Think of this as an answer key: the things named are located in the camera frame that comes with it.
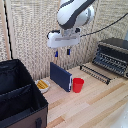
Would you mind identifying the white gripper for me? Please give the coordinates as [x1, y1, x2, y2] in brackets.
[46, 27, 82, 59]

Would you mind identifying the black wire oven tray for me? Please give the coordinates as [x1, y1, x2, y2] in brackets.
[79, 64, 113, 85]

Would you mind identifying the black toaster oven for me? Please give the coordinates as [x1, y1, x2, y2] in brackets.
[92, 37, 128, 80]

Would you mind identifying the blue book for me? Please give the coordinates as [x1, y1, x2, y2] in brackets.
[49, 61, 74, 93]

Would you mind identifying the red plastic cup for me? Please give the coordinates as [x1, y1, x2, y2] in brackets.
[72, 77, 85, 94]

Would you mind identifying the woven folding screen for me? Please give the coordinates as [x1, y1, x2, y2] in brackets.
[0, 0, 128, 82]

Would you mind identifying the yellow food item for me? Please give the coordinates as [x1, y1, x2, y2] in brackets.
[36, 79, 50, 91]

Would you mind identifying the white bowl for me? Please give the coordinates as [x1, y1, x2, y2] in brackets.
[34, 78, 52, 95]

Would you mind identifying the black fabric storage box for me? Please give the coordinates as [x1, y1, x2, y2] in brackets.
[0, 58, 50, 128]

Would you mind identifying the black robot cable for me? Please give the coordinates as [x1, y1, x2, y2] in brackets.
[79, 11, 128, 38]

